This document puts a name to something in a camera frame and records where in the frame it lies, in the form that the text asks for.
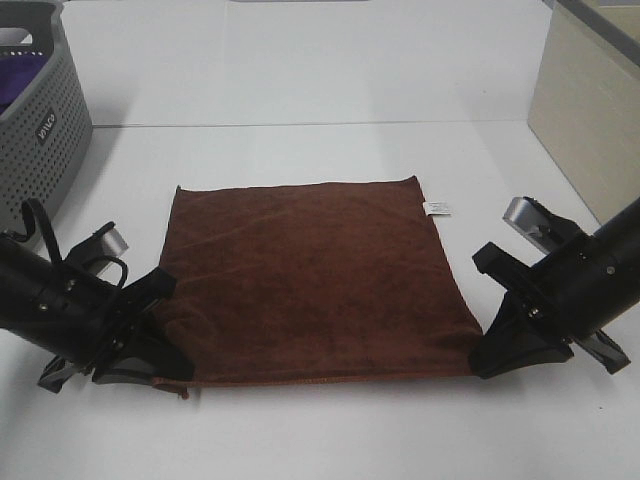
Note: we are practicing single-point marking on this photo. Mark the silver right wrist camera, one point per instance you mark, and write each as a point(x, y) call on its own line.
point(534, 222)

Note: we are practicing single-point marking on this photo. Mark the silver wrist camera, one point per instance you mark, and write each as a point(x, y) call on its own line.
point(534, 222)
point(112, 242)

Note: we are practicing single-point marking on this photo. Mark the grey perforated laundry basket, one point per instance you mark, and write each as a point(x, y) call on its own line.
point(46, 131)

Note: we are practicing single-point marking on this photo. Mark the purple cloth in basket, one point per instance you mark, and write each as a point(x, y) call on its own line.
point(17, 72)

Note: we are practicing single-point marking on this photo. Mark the beige storage bin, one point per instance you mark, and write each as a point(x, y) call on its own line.
point(585, 105)

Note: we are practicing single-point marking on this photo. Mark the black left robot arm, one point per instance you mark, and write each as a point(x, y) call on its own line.
point(23, 273)

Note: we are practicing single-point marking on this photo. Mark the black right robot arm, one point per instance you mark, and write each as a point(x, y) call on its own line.
point(583, 282)

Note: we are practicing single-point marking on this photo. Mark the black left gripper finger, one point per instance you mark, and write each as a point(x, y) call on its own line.
point(139, 354)
point(145, 293)

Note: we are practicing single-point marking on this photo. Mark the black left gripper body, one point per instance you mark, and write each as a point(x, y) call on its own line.
point(94, 328)

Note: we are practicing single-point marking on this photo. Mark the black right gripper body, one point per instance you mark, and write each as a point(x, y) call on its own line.
point(583, 286)

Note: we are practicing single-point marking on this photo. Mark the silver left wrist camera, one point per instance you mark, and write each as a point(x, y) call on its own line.
point(112, 242)

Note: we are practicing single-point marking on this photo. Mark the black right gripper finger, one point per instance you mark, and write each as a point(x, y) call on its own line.
point(512, 274)
point(517, 340)

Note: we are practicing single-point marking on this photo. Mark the brown towel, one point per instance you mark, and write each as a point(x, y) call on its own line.
point(321, 283)

